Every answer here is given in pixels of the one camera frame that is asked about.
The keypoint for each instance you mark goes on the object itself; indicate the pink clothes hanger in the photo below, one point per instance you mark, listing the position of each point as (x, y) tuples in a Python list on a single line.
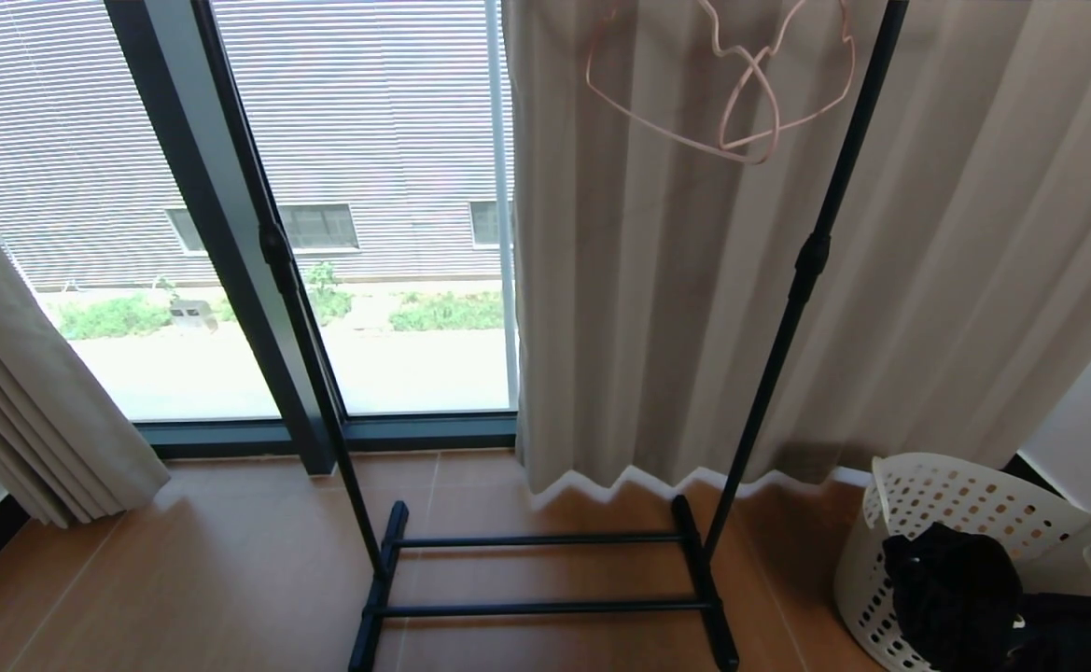
[(851, 65), (774, 140)]

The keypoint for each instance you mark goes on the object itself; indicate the black garment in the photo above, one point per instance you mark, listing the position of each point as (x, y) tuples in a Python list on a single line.
[(951, 588)]

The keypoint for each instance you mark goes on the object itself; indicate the black clothes rack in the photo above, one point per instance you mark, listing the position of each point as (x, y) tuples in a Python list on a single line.
[(811, 261)]

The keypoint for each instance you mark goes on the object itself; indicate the white laundry basket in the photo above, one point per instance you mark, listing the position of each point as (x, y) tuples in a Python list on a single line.
[(956, 495)]

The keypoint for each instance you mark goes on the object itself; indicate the window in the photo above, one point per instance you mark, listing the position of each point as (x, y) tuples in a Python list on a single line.
[(218, 233)]

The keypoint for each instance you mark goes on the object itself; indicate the beige curtain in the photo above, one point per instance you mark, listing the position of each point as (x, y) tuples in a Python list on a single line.
[(32, 420), (928, 233)]

